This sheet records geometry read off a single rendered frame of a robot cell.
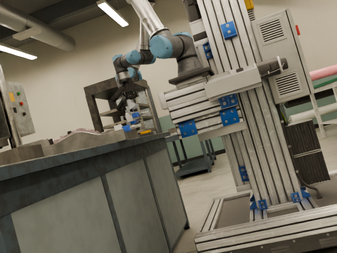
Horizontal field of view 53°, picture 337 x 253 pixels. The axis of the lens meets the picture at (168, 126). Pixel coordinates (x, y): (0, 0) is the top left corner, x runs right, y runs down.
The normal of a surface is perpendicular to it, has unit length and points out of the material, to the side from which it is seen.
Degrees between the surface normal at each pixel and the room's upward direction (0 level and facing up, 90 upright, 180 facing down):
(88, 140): 90
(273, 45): 90
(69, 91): 90
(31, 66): 90
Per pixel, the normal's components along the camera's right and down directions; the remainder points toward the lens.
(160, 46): -0.61, 0.28
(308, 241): -0.24, 0.04
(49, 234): 0.93, -0.28
